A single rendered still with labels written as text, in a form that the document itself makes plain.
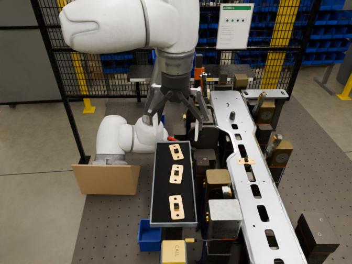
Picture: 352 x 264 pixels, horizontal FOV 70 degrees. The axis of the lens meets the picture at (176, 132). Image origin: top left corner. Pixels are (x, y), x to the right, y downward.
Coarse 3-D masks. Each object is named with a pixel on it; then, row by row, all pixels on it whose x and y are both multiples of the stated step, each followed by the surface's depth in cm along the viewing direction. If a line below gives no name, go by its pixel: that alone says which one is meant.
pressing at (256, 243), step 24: (216, 96) 161; (240, 96) 161; (216, 120) 140; (240, 120) 141; (240, 144) 126; (240, 168) 113; (264, 168) 113; (240, 192) 102; (264, 192) 102; (288, 216) 94; (264, 240) 86; (288, 240) 86
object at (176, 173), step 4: (172, 168) 90; (176, 168) 90; (180, 168) 90; (172, 172) 89; (176, 172) 89; (180, 172) 89; (172, 176) 87; (176, 176) 87; (180, 176) 87; (172, 180) 86; (180, 180) 86
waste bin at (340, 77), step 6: (348, 48) 365; (348, 54) 365; (348, 60) 367; (342, 66) 380; (348, 66) 369; (342, 72) 381; (348, 72) 372; (336, 78) 397; (342, 78) 383; (348, 78) 375
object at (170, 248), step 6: (168, 240) 70; (174, 240) 70; (180, 240) 70; (162, 246) 68; (168, 246) 68; (174, 246) 68; (180, 246) 68; (162, 252) 67; (168, 252) 67; (174, 252) 67; (180, 252) 67; (162, 258) 66; (168, 258) 66; (174, 258) 66; (180, 258) 66
